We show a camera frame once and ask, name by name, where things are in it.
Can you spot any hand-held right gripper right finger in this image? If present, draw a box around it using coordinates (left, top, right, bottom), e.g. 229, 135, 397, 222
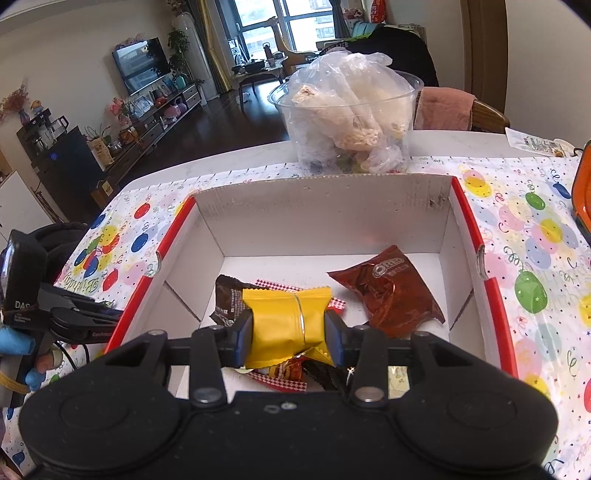
322, 310, 502, 410

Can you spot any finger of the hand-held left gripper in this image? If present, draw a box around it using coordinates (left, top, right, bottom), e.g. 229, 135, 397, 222
39, 283, 124, 318
49, 307, 123, 345

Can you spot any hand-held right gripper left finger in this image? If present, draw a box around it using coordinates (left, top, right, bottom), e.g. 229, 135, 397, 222
105, 312, 256, 410

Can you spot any yellow snack packet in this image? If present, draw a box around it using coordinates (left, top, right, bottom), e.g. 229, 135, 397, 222
242, 286, 336, 371

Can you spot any large brown snack packet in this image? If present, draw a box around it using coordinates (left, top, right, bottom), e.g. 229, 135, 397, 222
328, 244, 447, 340

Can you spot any red white cardboard box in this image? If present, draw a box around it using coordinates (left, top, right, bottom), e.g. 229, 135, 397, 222
104, 173, 520, 403

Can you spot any person's left hand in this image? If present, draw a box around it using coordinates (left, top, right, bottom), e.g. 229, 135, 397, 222
0, 324, 64, 393

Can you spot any small dark brown snack packet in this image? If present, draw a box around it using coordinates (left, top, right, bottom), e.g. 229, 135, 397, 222
209, 274, 256, 329

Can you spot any red snack packet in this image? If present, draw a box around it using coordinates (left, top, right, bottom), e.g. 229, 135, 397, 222
238, 278, 347, 394

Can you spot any dark seat back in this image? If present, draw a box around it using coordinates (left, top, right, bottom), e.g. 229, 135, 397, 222
31, 222, 91, 278

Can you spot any black cabinet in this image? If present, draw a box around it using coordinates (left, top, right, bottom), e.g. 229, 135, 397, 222
16, 115, 108, 219

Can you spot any dried flower bouquet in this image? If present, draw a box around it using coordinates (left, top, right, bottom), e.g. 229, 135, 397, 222
0, 82, 29, 124

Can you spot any clear plastic tub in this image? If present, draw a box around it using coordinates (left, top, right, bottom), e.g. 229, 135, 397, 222
268, 69, 426, 177

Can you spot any television cabinet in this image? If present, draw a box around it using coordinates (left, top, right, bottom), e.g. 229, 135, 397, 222
92, 83, 205, 186

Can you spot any balloon print tablecloth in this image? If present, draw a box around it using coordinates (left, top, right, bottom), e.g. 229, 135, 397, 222
0, 154, 591, 480

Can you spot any clear bag of rice crackers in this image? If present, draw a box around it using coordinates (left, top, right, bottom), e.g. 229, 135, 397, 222
283, 51, 416, 174

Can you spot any flat screen television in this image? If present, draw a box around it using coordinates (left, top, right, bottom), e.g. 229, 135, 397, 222
112, 38, 173, 97

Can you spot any pink cloth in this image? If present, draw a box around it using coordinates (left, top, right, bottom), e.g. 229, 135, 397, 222
416, 88, 477, 133

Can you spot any wooden coffee table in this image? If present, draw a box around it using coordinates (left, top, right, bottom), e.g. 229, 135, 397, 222
230, 58, 285, 112

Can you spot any wooden chair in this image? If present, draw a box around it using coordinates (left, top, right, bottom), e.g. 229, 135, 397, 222
414, 88, 511, 136

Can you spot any green house plant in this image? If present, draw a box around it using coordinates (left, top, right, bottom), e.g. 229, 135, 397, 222
166, 28, 204, 86

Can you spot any white snack packet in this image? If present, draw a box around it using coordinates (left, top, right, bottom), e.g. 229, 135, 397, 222
505, 127, 576, 159

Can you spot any white standing air conditioner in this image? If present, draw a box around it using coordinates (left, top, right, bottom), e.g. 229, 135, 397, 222
172, 11, 209, 101

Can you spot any light wooden armchair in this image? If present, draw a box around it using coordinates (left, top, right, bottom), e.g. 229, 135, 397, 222
270, 16, 320, 71

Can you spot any orange green tissue box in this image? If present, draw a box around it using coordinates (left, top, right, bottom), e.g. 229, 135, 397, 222
570, 140, 591, 228

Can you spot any black blanket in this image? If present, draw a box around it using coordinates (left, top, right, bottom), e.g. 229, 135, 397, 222
344, 25, 439, 89

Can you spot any teal cushion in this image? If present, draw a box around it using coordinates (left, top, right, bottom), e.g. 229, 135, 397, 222
350, 21, 385, 41

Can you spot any brown wooden door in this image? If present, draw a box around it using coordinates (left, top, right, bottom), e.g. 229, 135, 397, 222
461, 0, 509, 117

